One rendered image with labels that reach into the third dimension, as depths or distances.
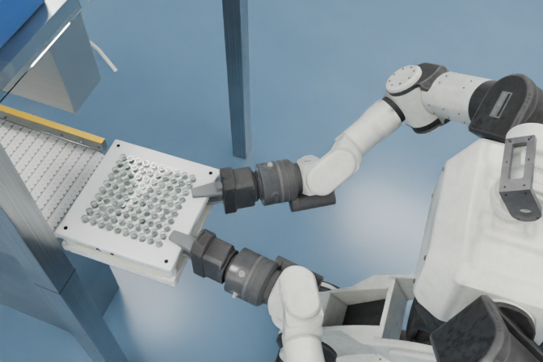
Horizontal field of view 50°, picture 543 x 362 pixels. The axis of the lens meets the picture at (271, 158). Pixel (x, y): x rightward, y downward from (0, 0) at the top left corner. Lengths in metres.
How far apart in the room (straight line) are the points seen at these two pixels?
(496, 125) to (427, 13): 2.13
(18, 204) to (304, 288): 0.50
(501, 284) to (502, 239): 0.06
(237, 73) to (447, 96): 1.01
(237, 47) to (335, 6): 1.21
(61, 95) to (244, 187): 0.40
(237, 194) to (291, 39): 1.75
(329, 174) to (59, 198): 0.61
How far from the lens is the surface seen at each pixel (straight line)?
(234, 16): 1.84
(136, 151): 1.28
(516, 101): 1.00
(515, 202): 0.76
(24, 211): 1.10
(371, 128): 1.22
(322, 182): 1.18
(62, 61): 1.17
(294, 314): 1.01
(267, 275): 1.07
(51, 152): 1.48
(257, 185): 1.19
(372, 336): 1.22
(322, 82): 2.66
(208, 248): 1.09
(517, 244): 0.85
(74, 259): 1.78
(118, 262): 1.20
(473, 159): 0.92
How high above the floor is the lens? 1.91
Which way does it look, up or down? 54 degrees down
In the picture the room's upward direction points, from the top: 1 degrees clockwise
